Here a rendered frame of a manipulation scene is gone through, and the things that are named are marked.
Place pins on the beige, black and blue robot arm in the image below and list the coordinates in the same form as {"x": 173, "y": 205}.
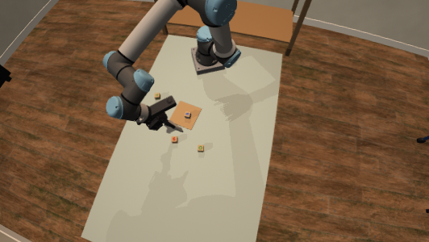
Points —
{"x": 137, "y": 83}

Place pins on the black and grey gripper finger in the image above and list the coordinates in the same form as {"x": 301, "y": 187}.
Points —
{"x": 171, "y": 126}

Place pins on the orange flat mat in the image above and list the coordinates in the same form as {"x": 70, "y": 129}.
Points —
{"x": 179, "y": 118}

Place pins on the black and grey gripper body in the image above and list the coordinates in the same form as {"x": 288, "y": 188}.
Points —
{"x": 154, "y": 123}

